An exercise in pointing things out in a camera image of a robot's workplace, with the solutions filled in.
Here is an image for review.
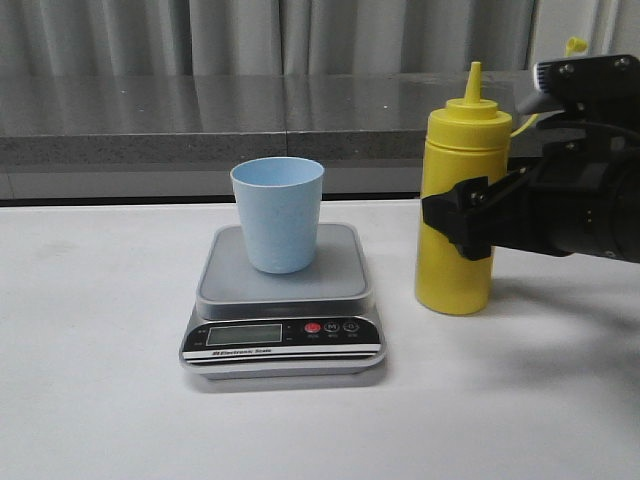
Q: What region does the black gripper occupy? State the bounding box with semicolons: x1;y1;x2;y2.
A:
421;146;639;263

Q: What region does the yellow squeeze bottle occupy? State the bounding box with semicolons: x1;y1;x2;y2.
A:
415;61;538;316

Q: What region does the light blue plastic cup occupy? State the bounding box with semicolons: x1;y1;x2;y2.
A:
230;157;324;274

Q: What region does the silver electronic kitchen scale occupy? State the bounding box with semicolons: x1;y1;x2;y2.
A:
179;223;387;380

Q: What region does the grey stone counter ledge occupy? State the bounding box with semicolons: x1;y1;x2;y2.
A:
0;69;640;168

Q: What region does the grey curtain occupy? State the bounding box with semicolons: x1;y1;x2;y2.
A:
1;1;639;76

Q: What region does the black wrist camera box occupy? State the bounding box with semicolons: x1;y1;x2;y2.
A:
514;54;639;131

